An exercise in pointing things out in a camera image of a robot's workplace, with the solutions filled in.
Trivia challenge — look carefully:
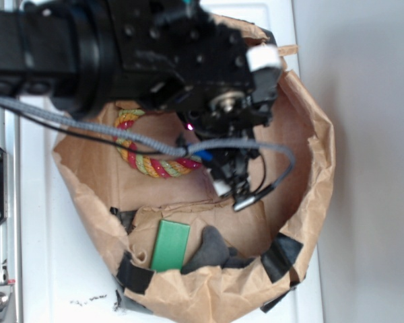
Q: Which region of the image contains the aluminum frame rail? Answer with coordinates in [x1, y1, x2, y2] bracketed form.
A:
[0, 108, 24, 322]

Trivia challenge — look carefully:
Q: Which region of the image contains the green rectangular block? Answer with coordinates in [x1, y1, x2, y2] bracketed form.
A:
[150, 219, 191, 272]

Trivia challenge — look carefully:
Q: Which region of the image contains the gray braided cable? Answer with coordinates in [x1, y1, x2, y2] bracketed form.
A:
[0, 93, 296, 196]

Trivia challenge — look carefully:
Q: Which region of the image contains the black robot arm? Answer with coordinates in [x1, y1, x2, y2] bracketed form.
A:
[0, 1, 282, 211]

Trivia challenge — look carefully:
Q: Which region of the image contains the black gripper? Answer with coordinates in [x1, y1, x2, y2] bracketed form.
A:
[112, 1, 282, 212]

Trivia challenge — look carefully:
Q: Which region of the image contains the gray cloth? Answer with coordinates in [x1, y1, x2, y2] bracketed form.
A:
[180, 225, 254, 275]

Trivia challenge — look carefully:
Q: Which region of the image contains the brown paper bag bin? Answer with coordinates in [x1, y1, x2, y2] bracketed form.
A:
[52, 13, 336, 323]

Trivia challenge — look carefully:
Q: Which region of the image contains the multicolored twisted rope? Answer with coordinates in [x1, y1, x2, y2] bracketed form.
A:
[113, 108, 203, 179]

